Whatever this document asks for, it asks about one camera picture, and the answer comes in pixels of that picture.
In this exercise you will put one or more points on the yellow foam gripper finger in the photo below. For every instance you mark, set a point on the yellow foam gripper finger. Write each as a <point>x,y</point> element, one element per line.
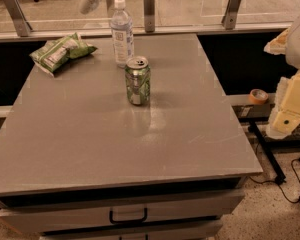
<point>285,116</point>
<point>277,45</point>

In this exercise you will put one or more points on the green soda can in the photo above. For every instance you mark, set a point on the green soda can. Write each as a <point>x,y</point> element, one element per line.
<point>137,76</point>

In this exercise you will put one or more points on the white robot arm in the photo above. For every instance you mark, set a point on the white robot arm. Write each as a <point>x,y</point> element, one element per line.
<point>292,52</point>

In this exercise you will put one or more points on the orange tape roll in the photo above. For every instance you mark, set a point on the orange tape roll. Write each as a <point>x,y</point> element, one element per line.
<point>258,96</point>

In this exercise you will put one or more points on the black metal stand leg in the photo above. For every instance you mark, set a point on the black metal stand leg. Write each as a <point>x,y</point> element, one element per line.
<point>280,176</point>

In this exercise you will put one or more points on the grey lower drawer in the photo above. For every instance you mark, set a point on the grey lower drawer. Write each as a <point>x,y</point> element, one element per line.
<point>191,230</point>

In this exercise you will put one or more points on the grey drawer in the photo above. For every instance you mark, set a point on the grey drawer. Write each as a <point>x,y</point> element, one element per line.
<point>191,230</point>
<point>96,213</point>

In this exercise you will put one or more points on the clear plastic water bottle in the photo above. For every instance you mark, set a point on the clear plastic water bottle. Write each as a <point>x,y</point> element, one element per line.
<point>122,33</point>

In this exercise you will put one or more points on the green snack bag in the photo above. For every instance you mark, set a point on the green snack bag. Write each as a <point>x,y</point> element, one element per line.
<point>54,54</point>

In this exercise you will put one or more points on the grey top drawer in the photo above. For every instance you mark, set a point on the grey top drawer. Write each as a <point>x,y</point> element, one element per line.
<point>96,213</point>

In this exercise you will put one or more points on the right metal railing bracket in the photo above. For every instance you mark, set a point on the right metal railing bracket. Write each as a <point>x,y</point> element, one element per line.
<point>230,17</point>

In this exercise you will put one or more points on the metal railing bracket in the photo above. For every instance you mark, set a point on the metal railing bracket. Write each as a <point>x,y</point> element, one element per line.
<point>230,17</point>
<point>149,15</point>
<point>22,27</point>

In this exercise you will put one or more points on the middle metal railing bracket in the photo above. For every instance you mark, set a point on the middle metal railing bracket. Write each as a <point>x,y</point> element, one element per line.
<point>149,15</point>

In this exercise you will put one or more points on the black drawer handle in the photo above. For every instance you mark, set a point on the black drawer handle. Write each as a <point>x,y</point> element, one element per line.
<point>128,216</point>

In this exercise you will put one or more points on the left metal railing bracket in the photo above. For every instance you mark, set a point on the left metal railing bracket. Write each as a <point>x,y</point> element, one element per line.
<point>22,27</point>

